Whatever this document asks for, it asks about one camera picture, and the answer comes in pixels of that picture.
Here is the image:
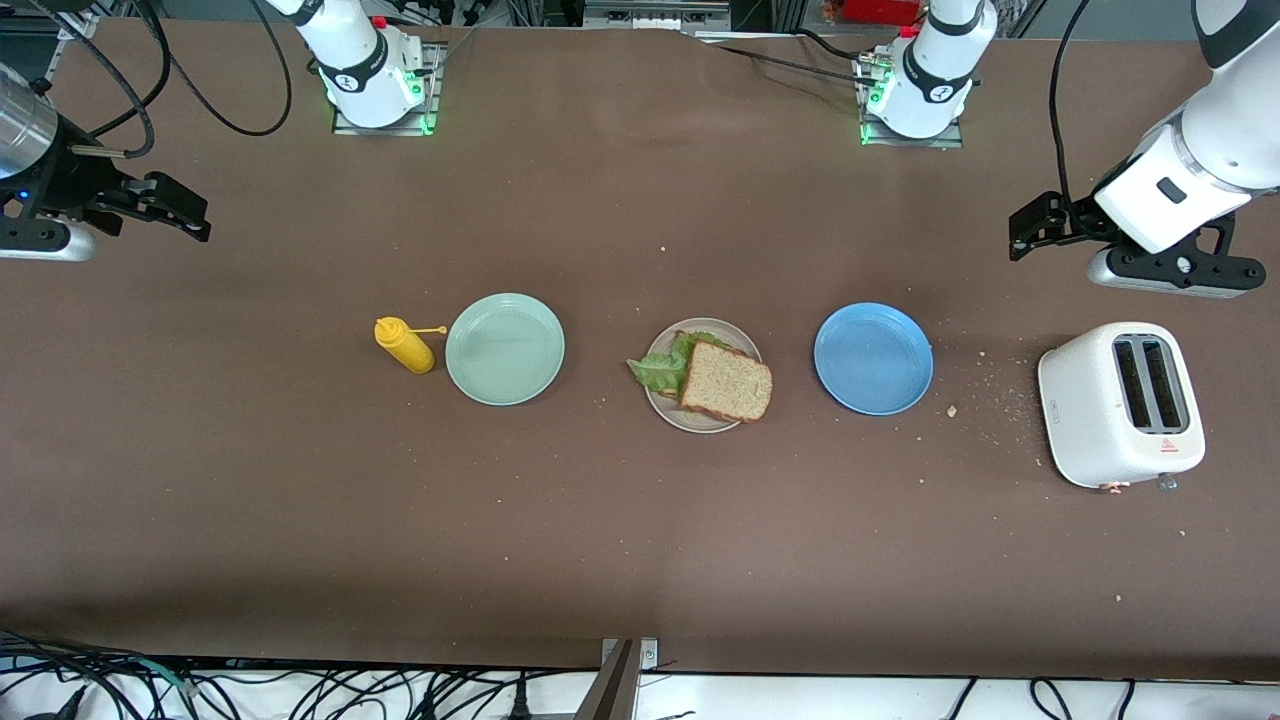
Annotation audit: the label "dark metal bar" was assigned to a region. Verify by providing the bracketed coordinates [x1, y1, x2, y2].
[572, 640, 637, 720]

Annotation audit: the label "beige plate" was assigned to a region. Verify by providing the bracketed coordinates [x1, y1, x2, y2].
[643, 318, 766, 434]

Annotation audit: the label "tangled black floor cables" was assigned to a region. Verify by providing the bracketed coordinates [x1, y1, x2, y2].
[0, 628, 561, 720]

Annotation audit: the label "small metal table bracket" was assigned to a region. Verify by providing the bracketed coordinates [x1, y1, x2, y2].
[600, 638, 659, 673]

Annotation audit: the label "white toaster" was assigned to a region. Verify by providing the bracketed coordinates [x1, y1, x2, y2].
[1037, 321, 1207, 494]

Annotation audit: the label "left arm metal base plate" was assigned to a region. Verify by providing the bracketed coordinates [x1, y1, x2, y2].
[855, 55, 966, 150]

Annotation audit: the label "red box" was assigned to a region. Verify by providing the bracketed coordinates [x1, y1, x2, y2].
[822, 0, 926, 28]

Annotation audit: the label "blue plate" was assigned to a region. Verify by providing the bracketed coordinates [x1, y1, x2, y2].
[813, 302, 935, 417]

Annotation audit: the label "green lettuce leaf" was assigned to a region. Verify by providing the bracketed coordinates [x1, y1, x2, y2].
[627, 331, 731, 398]

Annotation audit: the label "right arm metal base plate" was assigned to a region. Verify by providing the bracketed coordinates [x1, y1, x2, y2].
[332, 40, 442, 137]

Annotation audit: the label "brown bread slice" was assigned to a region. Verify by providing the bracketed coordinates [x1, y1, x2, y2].
[678, 340, 774, 424]

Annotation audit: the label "aluminium frame post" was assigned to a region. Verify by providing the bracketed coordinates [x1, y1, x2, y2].
[45, 0, 131, 43]

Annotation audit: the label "pale green plate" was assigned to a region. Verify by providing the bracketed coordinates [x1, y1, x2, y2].
[445, 292, 566, 407]

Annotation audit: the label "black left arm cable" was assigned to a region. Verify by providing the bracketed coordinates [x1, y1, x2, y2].
[1048, 0, 1096, 213]

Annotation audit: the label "yellow mustard squeeze bottle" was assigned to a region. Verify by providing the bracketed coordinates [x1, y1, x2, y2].
[374, 316, 449, 376]

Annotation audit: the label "black cable on table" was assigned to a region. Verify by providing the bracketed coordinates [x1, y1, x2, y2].
[685, 28, 886, 91]

